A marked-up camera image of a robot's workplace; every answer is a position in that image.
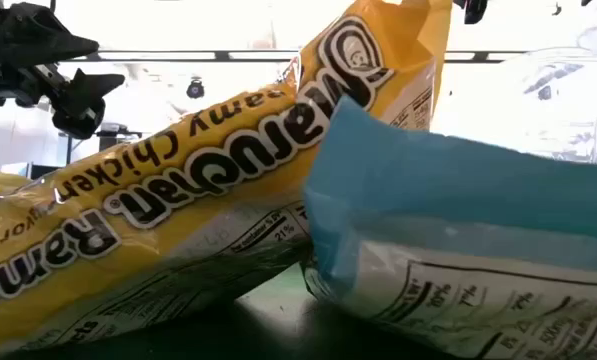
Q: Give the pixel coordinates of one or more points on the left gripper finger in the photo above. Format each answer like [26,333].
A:
[90,87]
[43,40]

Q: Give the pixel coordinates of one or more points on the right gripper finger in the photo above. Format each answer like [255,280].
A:
[475,11]

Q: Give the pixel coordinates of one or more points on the blue ramen noodle pack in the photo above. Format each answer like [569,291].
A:
[453,200]

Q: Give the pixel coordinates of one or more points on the clear plastic bin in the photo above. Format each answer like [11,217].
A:
[568,100]

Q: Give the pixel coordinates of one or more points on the black round camera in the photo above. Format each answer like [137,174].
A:
[195,89]

